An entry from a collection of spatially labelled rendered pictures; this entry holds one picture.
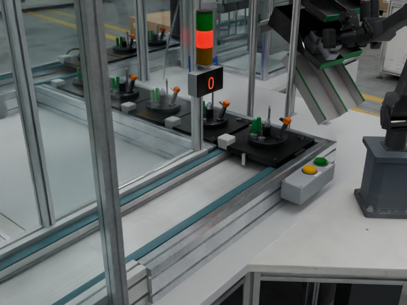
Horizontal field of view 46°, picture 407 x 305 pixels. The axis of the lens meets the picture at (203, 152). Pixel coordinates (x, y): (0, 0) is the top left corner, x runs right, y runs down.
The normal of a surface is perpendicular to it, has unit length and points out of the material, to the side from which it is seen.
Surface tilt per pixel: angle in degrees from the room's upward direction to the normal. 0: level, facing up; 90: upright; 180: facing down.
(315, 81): 45
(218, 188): 0
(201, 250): 90
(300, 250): 0
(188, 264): 90
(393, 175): 90
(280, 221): 0
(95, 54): 90
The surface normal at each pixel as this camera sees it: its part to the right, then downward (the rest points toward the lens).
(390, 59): -0.74, 0.29
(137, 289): 0.76, 0.29
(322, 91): 0.45, -0.40
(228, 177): 0.00, -0.90
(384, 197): -0.05, 0.44
